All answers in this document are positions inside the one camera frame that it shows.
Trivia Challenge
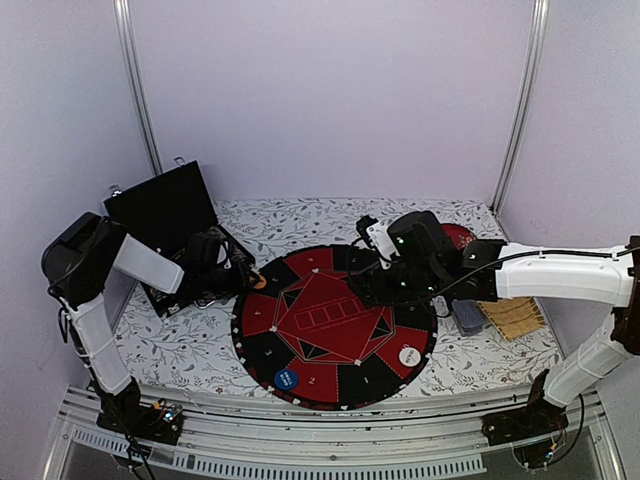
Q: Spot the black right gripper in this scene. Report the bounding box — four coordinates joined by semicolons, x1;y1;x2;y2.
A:
347;259;445;310

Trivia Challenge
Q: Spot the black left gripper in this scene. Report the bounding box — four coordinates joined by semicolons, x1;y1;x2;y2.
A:
202;260;261;300

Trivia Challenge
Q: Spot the orange big blind button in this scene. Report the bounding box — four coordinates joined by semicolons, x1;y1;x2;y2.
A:
250;274;267;290

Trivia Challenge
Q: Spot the white dealer button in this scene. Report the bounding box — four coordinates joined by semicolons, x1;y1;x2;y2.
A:
398;346;422;368

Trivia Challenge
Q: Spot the blue small blind button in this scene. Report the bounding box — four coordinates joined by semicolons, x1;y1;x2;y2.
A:
274;368;299;391

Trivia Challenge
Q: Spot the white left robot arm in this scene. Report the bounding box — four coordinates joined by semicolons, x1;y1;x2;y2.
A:
41;212;263;434

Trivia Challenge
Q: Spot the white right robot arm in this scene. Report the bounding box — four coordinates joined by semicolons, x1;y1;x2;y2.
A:
348;211;639;436

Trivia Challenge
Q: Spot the black poker chip case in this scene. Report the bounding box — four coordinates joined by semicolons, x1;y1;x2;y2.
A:
104;161;258;317

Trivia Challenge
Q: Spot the blue playing card deck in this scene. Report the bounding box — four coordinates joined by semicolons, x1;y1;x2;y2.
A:
449;300;486;337

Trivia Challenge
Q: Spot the red floral round plate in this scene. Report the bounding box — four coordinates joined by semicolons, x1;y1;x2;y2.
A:
442;223;477;250

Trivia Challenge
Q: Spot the floral table cloth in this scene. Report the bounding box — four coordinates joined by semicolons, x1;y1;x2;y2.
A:
116;198;563;398

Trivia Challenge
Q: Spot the round red black poker mat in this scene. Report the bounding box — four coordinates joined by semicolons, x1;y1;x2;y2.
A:
231;245;438;411

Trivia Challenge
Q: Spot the woven bamboo tray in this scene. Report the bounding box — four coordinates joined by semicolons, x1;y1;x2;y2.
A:
478;297;546;341

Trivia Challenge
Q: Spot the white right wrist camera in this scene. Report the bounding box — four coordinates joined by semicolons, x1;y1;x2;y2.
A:
356;215;399;270

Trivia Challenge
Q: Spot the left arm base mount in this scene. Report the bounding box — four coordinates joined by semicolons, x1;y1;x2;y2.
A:
97;395;184;446

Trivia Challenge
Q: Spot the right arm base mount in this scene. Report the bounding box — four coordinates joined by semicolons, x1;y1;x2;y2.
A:
481;405;569;470

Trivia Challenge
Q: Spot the left aluminium frame post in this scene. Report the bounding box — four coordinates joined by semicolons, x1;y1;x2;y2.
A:
113;0;163;176

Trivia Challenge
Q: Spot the aluminium frame post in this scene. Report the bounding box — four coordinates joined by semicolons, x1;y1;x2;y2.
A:
113;0;163;176
490;0;550;216

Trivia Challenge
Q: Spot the right aluminium frame post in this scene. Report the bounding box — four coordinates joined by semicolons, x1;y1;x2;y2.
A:
490;0;550;216

